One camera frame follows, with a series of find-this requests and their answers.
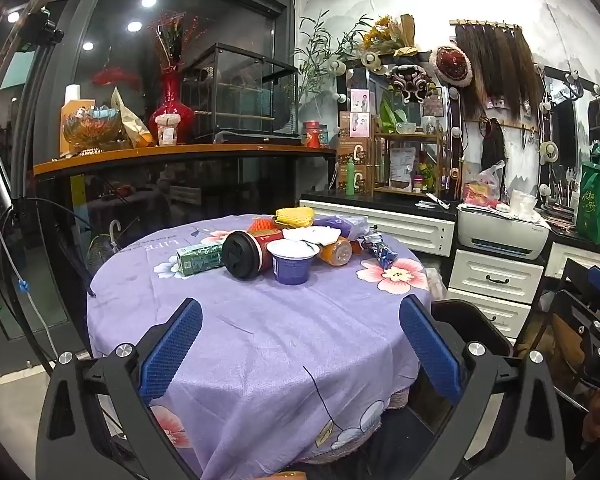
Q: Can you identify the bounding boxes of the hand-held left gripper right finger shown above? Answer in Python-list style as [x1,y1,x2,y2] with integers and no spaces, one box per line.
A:
[399,294,567,480]

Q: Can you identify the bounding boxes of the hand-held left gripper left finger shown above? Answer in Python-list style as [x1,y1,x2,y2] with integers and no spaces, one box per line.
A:
[36,297,204,480]

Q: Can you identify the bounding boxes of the dark brown trash bin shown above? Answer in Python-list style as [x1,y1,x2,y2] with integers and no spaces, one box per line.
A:
[420,299,515,361]

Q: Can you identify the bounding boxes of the green drink carton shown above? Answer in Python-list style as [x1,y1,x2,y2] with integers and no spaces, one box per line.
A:
[176,241,226,277]

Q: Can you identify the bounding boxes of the blue snack wrapper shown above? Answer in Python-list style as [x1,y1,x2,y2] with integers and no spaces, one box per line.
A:
[358,234,398,270]

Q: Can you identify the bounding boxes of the red paper cup black lid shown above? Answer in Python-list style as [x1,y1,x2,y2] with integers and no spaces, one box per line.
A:
[222,230,283,278]

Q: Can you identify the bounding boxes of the orange juice bottle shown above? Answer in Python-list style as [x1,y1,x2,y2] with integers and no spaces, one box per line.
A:
[316,237,363,266]

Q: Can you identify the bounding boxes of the blue yogurt cup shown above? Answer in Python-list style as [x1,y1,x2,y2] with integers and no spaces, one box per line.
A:
[266,238,321,286]

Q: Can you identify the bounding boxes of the orange foam fruit net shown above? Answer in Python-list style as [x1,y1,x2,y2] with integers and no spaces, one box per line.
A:
[247,216,283,233]

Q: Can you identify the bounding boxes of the purple plastic bag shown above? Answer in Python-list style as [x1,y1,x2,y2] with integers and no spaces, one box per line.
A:
[314,214,370,241]

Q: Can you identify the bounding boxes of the yellow foam fruit net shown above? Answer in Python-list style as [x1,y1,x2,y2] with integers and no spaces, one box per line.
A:
[273,207,315,229]

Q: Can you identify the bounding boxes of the black chair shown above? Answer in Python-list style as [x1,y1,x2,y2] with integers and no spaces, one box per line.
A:
[530,257,596,361]

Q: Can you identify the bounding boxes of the white desk drawer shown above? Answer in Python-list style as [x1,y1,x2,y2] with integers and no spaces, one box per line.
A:
[545,242,588,281]

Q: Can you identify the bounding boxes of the clear plastic bag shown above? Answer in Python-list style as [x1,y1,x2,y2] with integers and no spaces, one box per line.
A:
[425,267,448,301]

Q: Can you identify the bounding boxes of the green tote bag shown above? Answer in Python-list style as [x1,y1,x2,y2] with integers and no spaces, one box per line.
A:
[575,142,600,246]

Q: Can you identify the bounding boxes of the purple floral tablecloth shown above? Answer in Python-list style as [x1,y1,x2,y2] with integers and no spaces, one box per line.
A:
[86,214,433,480]

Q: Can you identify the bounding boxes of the white printer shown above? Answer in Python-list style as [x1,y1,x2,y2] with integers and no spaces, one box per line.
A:
[457,205,551,261]

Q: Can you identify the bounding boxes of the long white drawer cabinet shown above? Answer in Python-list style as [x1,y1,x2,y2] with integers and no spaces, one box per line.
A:
[300,199,456,258]

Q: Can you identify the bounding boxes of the plastic bag with red contents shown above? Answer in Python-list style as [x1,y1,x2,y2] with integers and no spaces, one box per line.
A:
[462,160,506,208]

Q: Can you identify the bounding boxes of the vanity mirror with bulbs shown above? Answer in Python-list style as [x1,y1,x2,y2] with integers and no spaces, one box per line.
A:
[537,65,600,201]
[337,57,463,201]

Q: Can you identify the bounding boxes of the black hanging wig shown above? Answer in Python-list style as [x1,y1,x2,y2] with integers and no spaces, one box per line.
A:
[481,120,505,181]

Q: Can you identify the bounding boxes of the brown label pouch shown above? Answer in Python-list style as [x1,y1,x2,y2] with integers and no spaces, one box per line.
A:
[389,147,416,191]

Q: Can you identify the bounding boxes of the brown printed box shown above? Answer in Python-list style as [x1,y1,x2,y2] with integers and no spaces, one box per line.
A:
[337,136,376,166]
[337,164,376,195]

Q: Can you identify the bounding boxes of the wooden counter shelf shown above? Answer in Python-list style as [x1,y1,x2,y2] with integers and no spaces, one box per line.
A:
[32,144,337,178]

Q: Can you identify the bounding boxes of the wooden rack shelf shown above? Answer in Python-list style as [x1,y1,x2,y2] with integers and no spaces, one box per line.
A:
[372,120,446,196]

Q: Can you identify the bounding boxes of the brown paper bag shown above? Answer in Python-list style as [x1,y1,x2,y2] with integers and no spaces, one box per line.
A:
[111,87,156,148]

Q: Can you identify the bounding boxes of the red vase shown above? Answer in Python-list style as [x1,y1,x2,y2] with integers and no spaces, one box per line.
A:
[148,71,196,145]

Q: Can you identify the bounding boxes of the hanging hair extensions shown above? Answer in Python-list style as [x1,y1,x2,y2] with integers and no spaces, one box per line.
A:
[450,19,543,121]

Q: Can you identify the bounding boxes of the pink picture box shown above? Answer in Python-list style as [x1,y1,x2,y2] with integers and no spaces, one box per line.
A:
[340,111,372,138]

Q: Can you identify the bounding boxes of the black glass display cage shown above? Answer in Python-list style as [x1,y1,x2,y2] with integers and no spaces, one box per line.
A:
[180,42,301,143]

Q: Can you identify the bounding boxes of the red heart shaped ornament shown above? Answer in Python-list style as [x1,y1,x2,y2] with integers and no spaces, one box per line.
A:
[430,45,473,83]

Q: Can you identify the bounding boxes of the ornate headdress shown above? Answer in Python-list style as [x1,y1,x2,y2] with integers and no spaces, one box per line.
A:
[385,64,436,103]

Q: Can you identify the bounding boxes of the dried red flower branches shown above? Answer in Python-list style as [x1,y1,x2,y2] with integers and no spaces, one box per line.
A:
[147,10,201,73]

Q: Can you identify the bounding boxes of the green leafy branches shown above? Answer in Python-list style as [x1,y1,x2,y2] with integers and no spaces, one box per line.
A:
[294,10,371,116]

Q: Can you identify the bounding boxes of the yellow dried flower bouquet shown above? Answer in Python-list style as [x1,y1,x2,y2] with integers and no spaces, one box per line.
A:
[360,14,421,56]

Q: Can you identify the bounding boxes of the black tripod mounted camera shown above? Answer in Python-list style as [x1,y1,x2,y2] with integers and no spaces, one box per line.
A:
[22,7,65,53]

